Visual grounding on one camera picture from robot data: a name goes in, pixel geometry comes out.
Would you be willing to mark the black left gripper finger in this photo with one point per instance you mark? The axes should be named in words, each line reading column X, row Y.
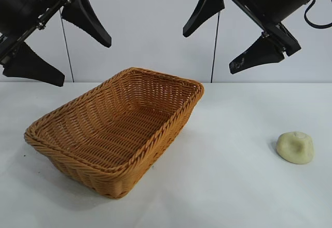
column 31, row 66
column 85, row 20

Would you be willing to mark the pale egg yolk pastry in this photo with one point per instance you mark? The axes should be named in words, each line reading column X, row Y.
column 295, row 147

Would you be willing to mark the brown woven wicker basket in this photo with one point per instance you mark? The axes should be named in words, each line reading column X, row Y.
column 116, row 124

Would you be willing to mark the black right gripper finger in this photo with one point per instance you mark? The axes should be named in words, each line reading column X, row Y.
column 259, row 54
column 205, row 10

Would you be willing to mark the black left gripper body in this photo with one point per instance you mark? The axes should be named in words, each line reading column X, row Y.
column 18, row 7

